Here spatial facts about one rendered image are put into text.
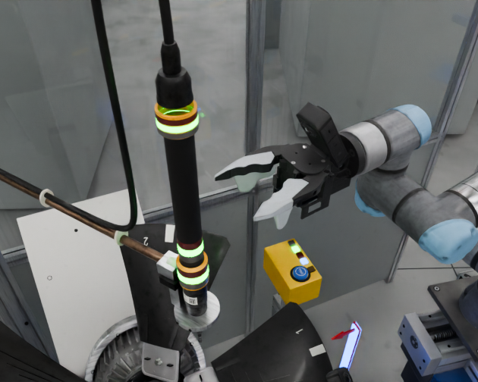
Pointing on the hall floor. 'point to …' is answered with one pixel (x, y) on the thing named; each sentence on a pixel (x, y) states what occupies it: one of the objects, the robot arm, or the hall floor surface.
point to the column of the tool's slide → (11, 300)
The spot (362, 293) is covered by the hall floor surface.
